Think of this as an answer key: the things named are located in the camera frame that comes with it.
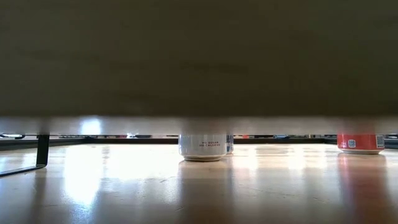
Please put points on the white can with black lid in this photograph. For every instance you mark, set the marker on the white can with black lid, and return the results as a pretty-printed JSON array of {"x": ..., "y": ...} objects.
[{"x": 202, "y": 151}]

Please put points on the blue and white beverage can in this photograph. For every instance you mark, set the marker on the blue and white beverage can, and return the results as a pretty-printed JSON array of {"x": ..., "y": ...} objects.
[{"x": 230, "y": 144}]

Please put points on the red beverage can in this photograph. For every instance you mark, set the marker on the red beverage can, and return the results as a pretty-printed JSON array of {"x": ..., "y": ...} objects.
[{"x": 360, "y": 144}]

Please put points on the black metal shelf leg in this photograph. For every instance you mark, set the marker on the black metal shelf leg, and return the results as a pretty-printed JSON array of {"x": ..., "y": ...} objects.
[{"x": 42, "y": 149}]

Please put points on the black metal table frame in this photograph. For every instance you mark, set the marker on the black metal table frame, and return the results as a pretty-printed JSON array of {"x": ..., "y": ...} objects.
[{"x": 140, "y": 141}]

